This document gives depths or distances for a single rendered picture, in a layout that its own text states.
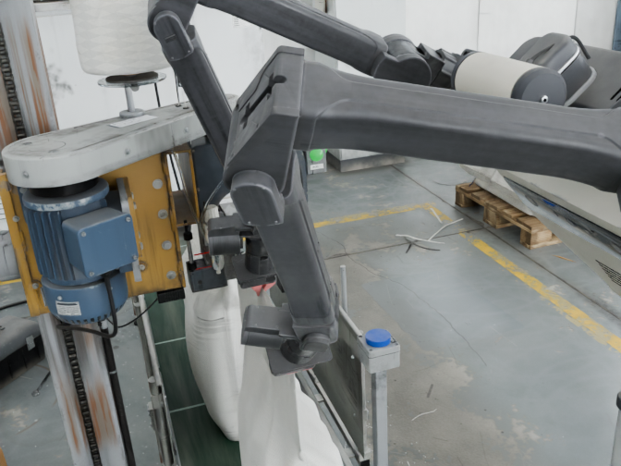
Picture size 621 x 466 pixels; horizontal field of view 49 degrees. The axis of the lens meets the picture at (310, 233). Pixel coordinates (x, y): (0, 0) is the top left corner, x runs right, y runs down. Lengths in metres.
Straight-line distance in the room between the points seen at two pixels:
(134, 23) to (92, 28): 0.07
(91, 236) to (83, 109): 3.02
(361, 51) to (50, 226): 0.61
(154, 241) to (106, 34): 0.49
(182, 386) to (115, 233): 1.21
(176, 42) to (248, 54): 3.21
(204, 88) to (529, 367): 2.26
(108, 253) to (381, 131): 0.73
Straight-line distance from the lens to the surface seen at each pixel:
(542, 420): 2.81
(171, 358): 2.51
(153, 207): 1.47
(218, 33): 4.20
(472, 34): 6.33
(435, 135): 0.59
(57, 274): 1.31
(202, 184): 1.46
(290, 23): 1.09
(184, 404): 2.28
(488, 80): 0.88
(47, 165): 1.21
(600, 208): 0.94
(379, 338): 1.62
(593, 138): 0.63
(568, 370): 3.11
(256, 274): 1.35
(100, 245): 1.21
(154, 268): 1.52
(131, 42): 1.19
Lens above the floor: 1.73
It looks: 24 degrees down
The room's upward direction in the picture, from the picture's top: 4 degrees counter-clockwise
